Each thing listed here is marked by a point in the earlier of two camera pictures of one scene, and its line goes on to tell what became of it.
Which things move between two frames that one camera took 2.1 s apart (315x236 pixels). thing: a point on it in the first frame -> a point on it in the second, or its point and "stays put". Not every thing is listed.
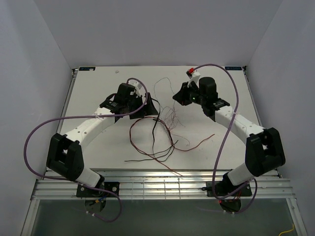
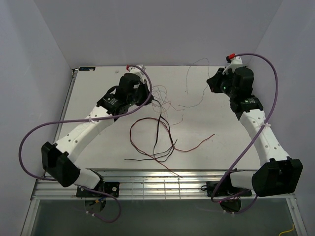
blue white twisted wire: (165, 98) -> (186, 82)
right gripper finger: (183, 97) -> (218, 83)
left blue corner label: (86, 68) stays put
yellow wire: (285, 231) stays put
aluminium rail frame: (159, 185) stays put
